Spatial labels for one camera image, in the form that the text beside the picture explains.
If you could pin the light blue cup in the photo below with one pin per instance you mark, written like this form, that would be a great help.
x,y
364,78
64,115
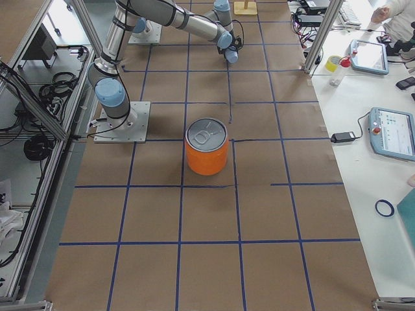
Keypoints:
x,y
231,55

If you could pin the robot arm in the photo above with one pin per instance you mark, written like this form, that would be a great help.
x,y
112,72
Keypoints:
x,y
215,26
142,28

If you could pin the wooden cup stand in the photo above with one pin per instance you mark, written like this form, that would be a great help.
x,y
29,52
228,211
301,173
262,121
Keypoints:
x,y
245,8

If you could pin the orange can with grey lid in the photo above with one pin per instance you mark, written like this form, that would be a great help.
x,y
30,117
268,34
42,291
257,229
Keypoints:
x,y
206,146

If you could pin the black power adapter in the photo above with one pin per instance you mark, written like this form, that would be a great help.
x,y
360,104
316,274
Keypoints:
x,y
343,137

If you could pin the yellow tape roll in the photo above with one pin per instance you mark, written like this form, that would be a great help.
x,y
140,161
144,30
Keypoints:
x,y
332,63

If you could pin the teach pendant near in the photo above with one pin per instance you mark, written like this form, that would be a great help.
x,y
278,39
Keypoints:
x,y
392,133

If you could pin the teach pendant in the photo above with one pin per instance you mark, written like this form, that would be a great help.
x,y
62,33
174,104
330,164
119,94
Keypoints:
x,y
392,133
369,57

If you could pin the teach pendant far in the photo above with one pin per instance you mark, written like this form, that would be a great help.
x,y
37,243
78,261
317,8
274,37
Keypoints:
x,y
369,57

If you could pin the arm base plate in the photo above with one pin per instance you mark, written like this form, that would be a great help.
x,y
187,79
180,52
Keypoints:
x,y
132,130
153,38

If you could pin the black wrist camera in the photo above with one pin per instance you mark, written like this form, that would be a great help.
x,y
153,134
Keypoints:
x,y
238,43

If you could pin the aluminium frame post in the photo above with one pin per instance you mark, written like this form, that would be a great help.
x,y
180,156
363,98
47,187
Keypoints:
x,y
328,20

